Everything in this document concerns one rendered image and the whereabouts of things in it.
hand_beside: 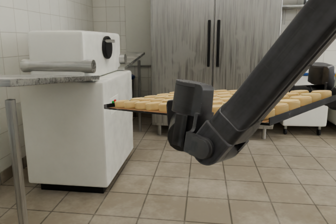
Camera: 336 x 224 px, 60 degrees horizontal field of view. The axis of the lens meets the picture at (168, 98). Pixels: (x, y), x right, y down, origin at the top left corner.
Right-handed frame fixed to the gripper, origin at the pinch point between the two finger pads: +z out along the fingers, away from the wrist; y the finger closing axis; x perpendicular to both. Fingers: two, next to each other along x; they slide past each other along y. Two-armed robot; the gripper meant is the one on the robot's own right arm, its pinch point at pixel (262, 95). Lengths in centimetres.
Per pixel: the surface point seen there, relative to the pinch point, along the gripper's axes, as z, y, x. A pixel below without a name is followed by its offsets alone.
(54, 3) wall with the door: 159, 83, -219
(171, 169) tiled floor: 39, -82, -154
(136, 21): 86, 73, -317
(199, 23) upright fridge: 4, 54, -226
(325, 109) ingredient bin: -141, -50, -248
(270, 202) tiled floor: -32, -90, -103
